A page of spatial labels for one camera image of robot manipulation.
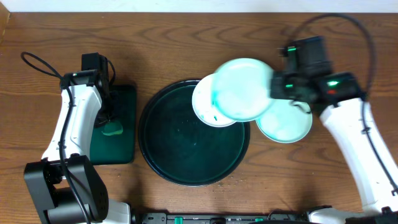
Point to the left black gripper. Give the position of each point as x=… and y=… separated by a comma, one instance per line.
x=106, y=112

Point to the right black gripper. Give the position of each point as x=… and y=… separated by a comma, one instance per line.
x=275, y=85

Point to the green sponge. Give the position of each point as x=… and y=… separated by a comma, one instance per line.
x=112, y=128

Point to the pale green plate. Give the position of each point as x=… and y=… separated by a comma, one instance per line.
x=286, y=121
x=241, y=89

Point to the white plate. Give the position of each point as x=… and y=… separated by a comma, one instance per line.
x=203, y=106

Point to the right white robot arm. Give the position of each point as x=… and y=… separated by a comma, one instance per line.
x=346, y=114

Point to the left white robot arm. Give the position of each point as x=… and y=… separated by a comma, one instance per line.
x=64, y=185

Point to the rectangular dark green tray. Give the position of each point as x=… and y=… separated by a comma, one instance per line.
x=117, y=149

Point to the round dark green tray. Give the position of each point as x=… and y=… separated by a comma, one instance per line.
x=181, y=148

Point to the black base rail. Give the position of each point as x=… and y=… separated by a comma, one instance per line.
x=276, y=217

